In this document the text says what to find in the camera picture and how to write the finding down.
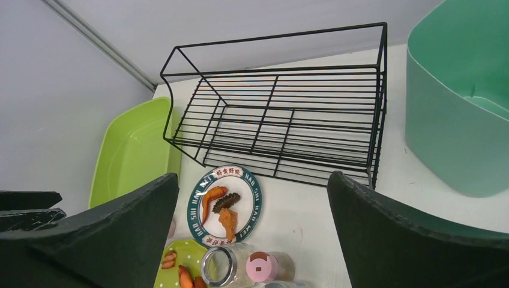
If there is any orange carrot toy piece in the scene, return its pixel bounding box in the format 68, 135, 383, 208
178, 265, 194, 288

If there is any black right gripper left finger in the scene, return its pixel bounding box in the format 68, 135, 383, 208
1, 173, 179, 287

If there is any pink lid spice jar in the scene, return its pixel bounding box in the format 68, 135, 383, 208
245, 251, 295, 283

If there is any white plate with blue rim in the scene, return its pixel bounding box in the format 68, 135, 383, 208
187, 165, 263, 248

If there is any green plastic waste bin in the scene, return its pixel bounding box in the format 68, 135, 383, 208
405, 1, 508, 197

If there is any lime green plastic basin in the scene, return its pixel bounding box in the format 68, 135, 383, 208
88, 97, 181, 208

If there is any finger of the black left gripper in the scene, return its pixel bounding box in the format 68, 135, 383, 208
1, 191, 62, 211
1, 208, 67, 232

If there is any green polka dot plate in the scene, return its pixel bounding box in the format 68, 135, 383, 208
153, 239, 207, 287

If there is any sausage slice toy food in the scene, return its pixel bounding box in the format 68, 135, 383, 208
161, 250, 176, 269

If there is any orange fried food piece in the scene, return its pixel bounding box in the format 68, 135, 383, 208
218, 208, 238, 241

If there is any black wire rack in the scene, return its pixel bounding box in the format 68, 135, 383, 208
160, 22, 388, 188

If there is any dark sea cucumber toy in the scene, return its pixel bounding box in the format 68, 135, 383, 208
212, 193, 241, 214

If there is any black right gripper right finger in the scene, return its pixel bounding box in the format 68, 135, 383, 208
327, 171, 508, 287

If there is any glass jar with metal ring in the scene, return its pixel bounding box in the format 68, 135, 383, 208
200, 242, 255, 287

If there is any silver lid pellet jar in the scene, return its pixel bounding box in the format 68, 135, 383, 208
262, 280, 307, 288

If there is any pink cup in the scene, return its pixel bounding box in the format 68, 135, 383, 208
167, 220, 176, 239

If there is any red sausage toy piece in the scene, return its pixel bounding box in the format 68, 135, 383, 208
193, 277, 208, 288

